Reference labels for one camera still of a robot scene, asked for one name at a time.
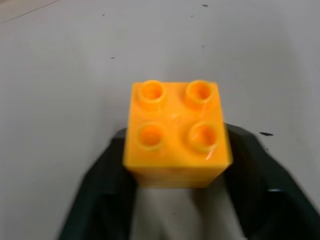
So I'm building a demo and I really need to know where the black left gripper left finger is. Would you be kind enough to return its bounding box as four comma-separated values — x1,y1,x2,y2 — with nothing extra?
56,127,138,240

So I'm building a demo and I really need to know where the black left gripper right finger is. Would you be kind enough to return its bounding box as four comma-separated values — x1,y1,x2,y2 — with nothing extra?
219,123,320,240

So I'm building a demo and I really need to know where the orange studded building block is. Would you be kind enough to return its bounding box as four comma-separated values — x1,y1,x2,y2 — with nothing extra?
122,79,235,188

